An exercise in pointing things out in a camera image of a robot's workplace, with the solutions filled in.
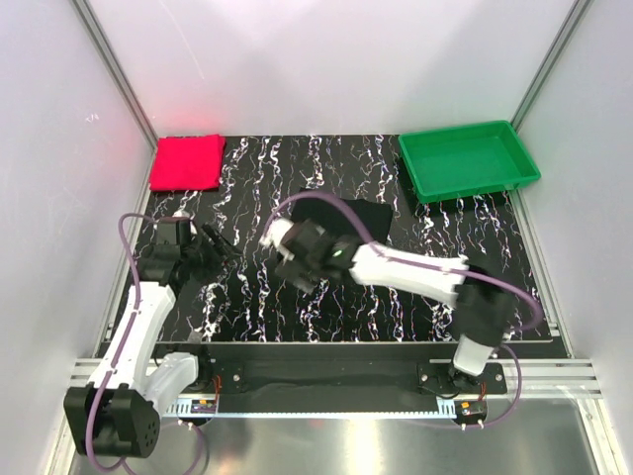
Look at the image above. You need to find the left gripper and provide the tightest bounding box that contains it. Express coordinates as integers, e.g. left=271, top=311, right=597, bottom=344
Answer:
left=182, top=222, right=241, bottom=286

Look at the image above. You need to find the black t shirt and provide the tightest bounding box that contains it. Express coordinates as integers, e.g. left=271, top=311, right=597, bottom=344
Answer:
left=290, top=190, right=394, bottom=244

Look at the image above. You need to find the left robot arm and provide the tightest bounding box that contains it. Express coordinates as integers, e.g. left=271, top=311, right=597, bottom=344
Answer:
left=63, top=218, right=239, bottom=462

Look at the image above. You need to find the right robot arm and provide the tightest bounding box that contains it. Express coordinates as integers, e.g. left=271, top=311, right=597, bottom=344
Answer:
left=260, top=218, right=512, bottom=394

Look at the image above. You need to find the folded red t shirt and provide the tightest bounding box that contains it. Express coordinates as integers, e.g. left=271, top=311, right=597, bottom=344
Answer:
left=149, top=135, right=226, bottom=192

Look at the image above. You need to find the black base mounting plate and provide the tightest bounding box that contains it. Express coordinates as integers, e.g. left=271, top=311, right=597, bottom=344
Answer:
left=179, top=342, right=508, bottom=419

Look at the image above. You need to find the green plastic bin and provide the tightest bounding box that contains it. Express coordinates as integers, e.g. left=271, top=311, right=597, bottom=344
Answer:
left=399, top=121, right=541, bottom=204

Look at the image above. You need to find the shiny steel front plate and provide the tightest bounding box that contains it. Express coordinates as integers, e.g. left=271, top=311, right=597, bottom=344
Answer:
left=66, top=413, right=602, bottom=475

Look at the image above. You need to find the white slotted cable duct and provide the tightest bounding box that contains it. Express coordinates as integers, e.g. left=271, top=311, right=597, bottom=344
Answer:
left=162, top=398, right=457, bottom=421

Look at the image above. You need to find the aluminium front rail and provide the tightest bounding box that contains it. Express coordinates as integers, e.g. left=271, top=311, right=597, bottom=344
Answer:
left=64, top=359, right=603, bottom=400

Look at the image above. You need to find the aluminium frame post left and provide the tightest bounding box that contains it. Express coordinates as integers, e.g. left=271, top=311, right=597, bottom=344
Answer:
left=68, top=0, right=160, bottom=144

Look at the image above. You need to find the aluminium frame post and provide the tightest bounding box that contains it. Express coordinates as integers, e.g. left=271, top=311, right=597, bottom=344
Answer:
left=510, top=0, right=593, bottom=132
left=68, top=0, right=160, bottom=144

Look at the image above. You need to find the aluminium frame post right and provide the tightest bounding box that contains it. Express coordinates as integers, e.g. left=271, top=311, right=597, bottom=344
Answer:
left=510, top=0, right=593, bottom=132

